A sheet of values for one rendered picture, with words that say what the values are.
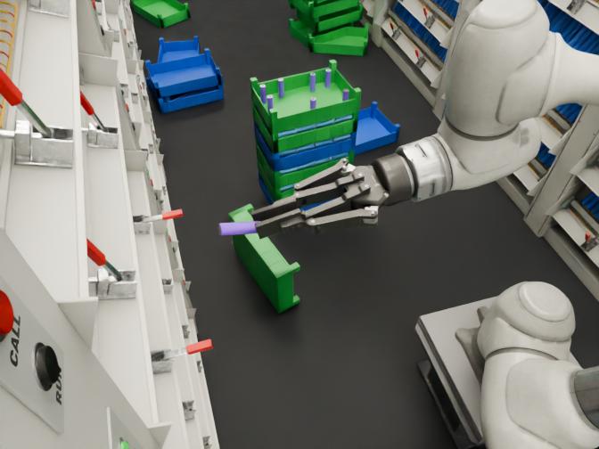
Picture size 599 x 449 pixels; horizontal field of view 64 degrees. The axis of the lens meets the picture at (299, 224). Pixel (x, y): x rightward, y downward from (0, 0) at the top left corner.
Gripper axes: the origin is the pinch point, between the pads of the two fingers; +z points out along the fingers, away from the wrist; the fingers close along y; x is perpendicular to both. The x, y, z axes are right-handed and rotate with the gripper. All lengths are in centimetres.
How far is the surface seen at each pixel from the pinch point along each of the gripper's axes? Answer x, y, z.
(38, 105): -31.7, 5.8, 17.7
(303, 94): 43, -85, -24
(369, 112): 87, -116, -59
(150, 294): 7.4, 0.4, 22.8
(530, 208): 89, -42, -91
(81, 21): -22.6, -29.8, 18.4
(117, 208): -11.7, -0.3, 19.4
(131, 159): 4.5, -29.7, 22.5
